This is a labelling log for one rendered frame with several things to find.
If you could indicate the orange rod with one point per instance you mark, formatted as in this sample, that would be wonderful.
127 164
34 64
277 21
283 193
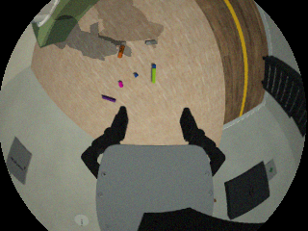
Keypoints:
121 51

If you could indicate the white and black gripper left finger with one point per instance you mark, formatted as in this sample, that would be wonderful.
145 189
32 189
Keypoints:
112 135

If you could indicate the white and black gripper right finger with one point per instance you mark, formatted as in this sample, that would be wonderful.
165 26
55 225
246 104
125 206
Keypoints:
196 136

